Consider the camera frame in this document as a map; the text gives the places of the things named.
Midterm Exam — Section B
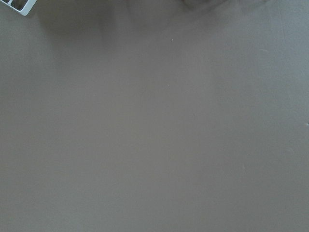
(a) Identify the white wire cup rack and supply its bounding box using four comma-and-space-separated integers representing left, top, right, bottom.
0, 0, 37, 16

